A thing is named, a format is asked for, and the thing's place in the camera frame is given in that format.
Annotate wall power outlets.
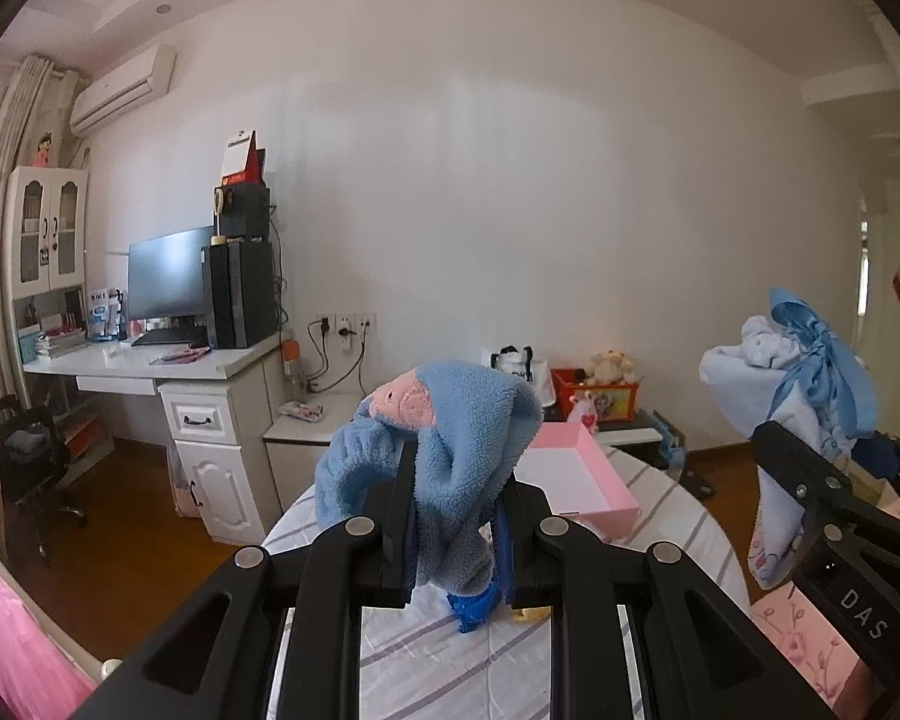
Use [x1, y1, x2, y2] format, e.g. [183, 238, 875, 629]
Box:
[314, 312, 379, 338]

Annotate black computer tower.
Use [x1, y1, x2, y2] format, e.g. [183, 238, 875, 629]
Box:
[201, 241, 278, 349]

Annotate pink packet on cabinet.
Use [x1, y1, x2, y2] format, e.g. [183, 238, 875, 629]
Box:
[278, 400, 325, 424]

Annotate pink cardboard box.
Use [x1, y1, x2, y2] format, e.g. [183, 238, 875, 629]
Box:
[514, 422, 642, 543]

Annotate black office chair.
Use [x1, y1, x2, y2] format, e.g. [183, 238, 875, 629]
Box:
[0, 395, 87, 564]

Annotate orange capped bottle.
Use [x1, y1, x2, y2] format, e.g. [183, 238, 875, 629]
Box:
[281, 338, 307, 401]

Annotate beige curtain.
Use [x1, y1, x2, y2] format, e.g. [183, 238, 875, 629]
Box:
[0, 52, 73, 421]

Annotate red white paper bag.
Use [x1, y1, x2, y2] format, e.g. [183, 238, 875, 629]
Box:
[221, 128, 266, 185]

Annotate black white tv bench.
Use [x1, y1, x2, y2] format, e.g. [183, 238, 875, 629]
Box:
[595, 410, 660, 468]

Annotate black keyboard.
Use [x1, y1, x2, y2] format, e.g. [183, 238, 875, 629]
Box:
[133, 325, 208, 348]

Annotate black speaker box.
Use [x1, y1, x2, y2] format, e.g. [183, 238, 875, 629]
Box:
[212, 182, 269, 241]

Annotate black computer monitor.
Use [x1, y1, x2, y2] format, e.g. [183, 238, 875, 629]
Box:
[126, 226, 212, 320]

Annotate small white side cabinet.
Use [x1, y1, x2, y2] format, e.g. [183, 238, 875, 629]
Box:
[263, 394, 361, 511]

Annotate white black tote bag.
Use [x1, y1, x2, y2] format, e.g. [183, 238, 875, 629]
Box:
[489, 344, 556, 408]

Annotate pink heart plush toy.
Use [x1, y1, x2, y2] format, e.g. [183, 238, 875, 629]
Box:
[566, 390, 598, 434]

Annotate black floor scale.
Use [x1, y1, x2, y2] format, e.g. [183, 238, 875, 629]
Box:
[679, 466, 715, 500]

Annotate blue carton beside bench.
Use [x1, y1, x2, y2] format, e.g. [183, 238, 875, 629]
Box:
[652, 410, 688, 479]

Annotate pink floral pillow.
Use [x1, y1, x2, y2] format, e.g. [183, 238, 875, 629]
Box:
[751, 489, 900, 718]

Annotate doll on cabinet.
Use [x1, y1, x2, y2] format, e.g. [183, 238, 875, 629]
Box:
[32, 132, 53, 167]

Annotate beige plush toy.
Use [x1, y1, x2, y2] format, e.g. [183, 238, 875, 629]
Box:
[585, 349, 635, 385]

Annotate yellow crochet item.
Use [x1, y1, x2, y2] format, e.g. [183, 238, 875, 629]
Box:
[512, 606, 551, 622]

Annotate white glass door cabinet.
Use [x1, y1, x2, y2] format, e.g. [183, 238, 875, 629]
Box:
[4, 166, 89, 301]

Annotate royal blue knitted item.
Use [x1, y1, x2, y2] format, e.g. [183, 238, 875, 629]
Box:
[447, 580, 502, 634]

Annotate white desk with drawers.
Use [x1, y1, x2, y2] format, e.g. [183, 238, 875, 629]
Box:
[23, 335, 284, 546]

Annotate light blue fleece sock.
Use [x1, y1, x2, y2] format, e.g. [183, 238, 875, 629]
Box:
[315, 361, 543, 596]

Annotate blue printed baby cloth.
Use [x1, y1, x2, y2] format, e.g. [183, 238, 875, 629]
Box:
[699, 288, 878, 590]

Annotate white air conditioner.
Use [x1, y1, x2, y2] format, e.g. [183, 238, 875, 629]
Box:
[69, 44, 176, 137]

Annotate red toy storage box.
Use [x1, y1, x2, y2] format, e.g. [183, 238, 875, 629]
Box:
[551, 369, 640, 424]

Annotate stack of books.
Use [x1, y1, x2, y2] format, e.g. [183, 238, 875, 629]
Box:
[35, 328, 87, 359]

